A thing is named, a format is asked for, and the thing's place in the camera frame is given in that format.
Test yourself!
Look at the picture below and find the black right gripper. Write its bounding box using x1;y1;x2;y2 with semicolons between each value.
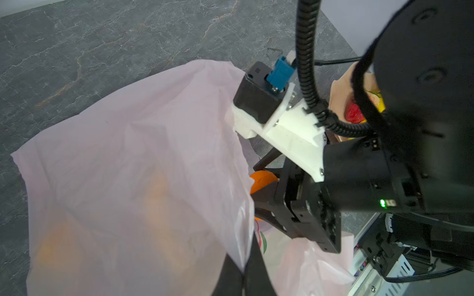
251;137;407;254

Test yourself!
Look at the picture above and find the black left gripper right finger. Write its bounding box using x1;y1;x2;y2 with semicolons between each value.
243;235;277;296

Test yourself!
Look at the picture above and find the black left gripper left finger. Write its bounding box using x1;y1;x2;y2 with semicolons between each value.
211;255;243;296

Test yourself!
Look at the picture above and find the red strawberry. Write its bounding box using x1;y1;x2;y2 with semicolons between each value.
344;102;365;124

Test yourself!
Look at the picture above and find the yellow banana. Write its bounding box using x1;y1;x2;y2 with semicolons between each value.
369;91;386;113

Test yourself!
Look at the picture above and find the orange tangerine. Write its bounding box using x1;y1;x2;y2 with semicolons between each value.
250;170;278;195

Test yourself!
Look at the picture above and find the pink printed plastic bag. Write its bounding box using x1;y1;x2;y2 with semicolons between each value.
12;60;354;296

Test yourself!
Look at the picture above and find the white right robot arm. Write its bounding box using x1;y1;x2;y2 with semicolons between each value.
253;1;474;271

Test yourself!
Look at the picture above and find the beige wavy fruit plate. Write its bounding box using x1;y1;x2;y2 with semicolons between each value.
329;62;381;124

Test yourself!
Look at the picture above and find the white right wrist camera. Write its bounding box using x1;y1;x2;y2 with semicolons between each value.
232;62;325;182

